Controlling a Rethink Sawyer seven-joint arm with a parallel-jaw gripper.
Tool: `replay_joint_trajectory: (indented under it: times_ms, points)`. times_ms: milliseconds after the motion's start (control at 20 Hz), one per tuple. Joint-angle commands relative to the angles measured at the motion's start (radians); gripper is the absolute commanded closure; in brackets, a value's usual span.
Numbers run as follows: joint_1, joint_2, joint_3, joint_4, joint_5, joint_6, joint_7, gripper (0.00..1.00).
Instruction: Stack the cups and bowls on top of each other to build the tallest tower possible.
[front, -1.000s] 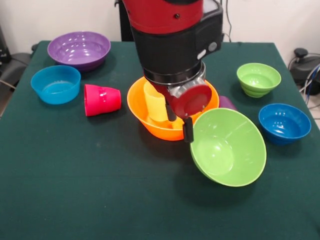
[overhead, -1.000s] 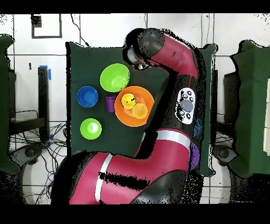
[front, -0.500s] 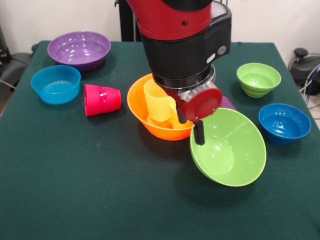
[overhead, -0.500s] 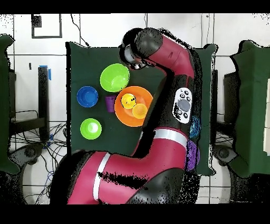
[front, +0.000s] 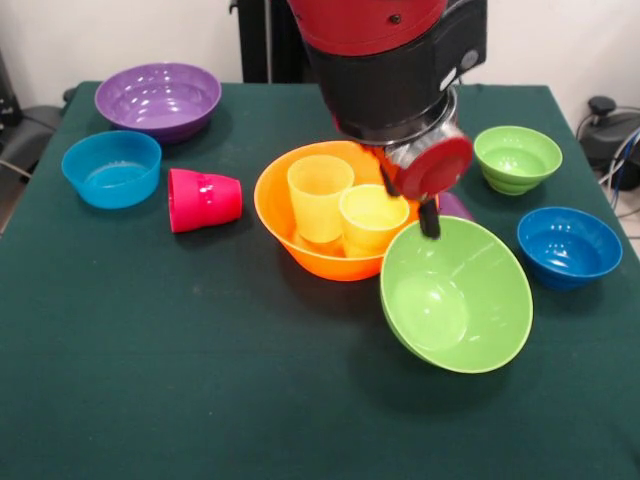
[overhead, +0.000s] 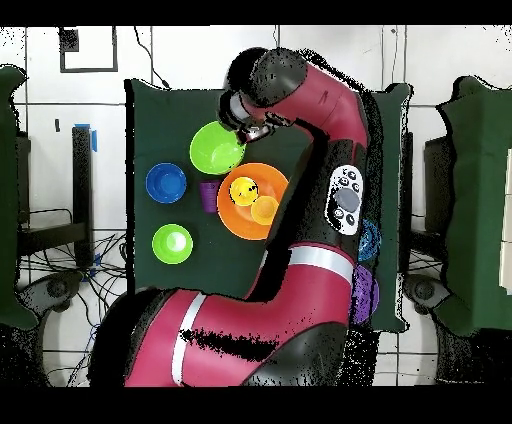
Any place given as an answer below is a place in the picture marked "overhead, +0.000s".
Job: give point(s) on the translucent yellow-green cup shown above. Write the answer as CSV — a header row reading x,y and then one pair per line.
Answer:
x,y
264,210

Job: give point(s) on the large orange bowl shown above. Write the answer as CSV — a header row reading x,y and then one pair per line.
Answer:
x,y
236,222

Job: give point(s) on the yellow cup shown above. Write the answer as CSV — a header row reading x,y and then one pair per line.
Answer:
x,y
240,192

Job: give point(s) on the purple cup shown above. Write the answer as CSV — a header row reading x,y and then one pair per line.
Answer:
x,y
208,198

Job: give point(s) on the large green bowl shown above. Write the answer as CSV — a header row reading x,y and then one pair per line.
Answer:
x,y
214,148

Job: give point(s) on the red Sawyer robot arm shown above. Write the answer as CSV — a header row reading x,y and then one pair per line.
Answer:
x,y
280,312

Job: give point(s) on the small green bowl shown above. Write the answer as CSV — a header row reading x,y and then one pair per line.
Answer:
x,y
172,243

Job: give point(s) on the dark blue bowl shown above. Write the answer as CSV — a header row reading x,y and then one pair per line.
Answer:
x,y
166,183

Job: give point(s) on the dark green table cloth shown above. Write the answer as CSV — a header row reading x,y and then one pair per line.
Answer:
x,y
168,256

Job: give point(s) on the light blue bowl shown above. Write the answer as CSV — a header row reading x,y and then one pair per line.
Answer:
x,y
372,240

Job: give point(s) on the large purple bowl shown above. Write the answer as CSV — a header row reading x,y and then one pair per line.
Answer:
x,y
368,294

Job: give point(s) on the grey wheeled base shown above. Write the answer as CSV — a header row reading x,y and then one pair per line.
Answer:
x,y
426,291

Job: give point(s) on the black wheeled base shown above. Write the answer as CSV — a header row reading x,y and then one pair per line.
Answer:
x,y
52,288

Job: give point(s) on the green cloth side table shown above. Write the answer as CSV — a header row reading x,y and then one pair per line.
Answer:
x,y
8,200
480,200

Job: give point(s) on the black post with blue tape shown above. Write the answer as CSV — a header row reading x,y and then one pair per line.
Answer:
x,y
82,192

